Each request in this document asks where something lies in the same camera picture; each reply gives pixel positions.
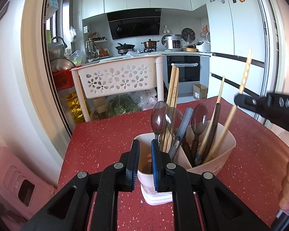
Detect plain wooden chopstick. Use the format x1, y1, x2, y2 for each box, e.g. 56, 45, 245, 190
160, 65, 179, 152
200, 76, 225, 162
163, 66, 180, 152

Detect black built-in oven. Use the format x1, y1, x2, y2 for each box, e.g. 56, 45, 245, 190
166, 55, 200, 82

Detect yellow-patterned chopstick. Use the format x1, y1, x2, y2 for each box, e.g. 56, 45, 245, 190
204, 50, 253, 163

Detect steel pot with lid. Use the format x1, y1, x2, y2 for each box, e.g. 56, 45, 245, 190
141, 39, 159, 49

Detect small cardboard box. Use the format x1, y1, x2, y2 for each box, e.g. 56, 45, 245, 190
193, 84, 208, 100

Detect white refrigerator with magnets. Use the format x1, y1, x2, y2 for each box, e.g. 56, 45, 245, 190
206, 0, 266, 103

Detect pink flower-cutout storage cart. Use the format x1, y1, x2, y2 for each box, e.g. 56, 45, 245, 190
71, 54, 164, 122

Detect black range hood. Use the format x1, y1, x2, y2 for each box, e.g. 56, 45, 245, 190
106, 8, 162, 40

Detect blue-patterned end chopstick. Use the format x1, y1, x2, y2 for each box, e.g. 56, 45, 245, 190
196, 103, 221, 165

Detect silver electric pressure cooker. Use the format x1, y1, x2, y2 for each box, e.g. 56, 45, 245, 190
165, 34, 182, 51

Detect red plastic basket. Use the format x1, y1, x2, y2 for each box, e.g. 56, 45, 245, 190
53, 68, 75, 91

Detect pink plastic utensil holder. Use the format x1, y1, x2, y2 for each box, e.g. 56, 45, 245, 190
135, 132, 236, 205

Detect black wok on stove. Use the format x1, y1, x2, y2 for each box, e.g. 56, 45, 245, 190
116, 43, 135, 55

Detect stacked pink plastic stools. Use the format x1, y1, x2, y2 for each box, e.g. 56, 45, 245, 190
0, 146, 57, 230

